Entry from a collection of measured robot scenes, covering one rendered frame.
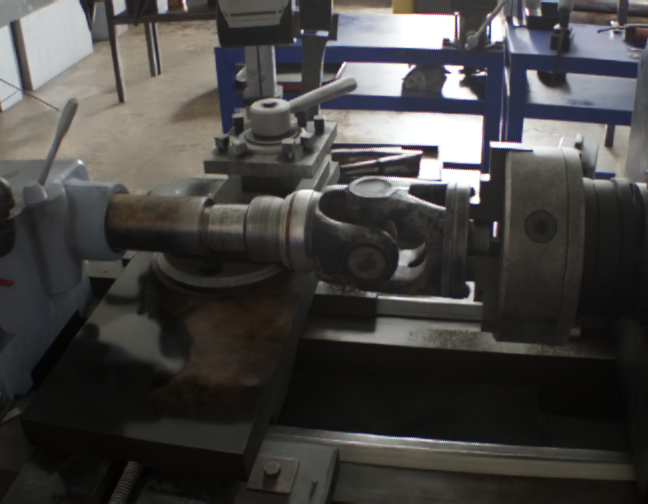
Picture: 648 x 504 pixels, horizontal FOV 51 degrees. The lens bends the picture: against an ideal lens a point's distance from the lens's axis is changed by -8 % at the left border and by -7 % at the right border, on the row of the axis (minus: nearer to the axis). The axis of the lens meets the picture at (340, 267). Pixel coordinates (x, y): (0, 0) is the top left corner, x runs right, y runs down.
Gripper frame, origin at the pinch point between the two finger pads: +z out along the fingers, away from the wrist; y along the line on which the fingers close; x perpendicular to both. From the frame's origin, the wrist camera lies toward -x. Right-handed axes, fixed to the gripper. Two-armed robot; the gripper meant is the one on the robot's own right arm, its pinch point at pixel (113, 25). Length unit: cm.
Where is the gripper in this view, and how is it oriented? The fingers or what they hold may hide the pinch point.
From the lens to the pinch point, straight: 152.8
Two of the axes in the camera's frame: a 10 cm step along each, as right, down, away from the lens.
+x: 0.1, -0.4, 10.0
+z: 0.3, 10.0, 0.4
